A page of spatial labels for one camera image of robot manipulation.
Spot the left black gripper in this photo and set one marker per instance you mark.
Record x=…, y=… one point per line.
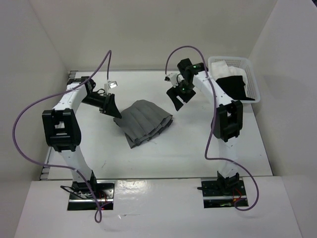
x=111, y=108

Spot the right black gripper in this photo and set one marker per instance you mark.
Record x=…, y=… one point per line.
x=173, y=92

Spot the grey skirt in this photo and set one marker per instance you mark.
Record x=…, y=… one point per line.
x=142, y=121

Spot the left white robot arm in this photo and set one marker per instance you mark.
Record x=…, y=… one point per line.
x=62, y=130

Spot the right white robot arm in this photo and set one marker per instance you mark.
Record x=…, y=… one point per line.
x=227, y=120

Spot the white skirt in basket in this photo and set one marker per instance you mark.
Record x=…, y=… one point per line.
x=220, y=69

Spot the black folded skirt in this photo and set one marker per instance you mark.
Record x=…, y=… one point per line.
x=233, y=86

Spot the white plastic basket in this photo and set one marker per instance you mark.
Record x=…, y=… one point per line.
x=251, y=87

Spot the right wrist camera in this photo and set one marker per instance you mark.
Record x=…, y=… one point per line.
x=172, y=78

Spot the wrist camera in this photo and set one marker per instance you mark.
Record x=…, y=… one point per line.
x=172, y=78
x=109, y=85

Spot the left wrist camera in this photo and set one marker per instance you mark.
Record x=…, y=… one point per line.
x=109, y=85

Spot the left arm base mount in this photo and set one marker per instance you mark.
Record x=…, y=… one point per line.
x=81, y=199

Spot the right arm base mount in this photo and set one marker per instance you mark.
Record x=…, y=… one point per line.
x=213, y=197

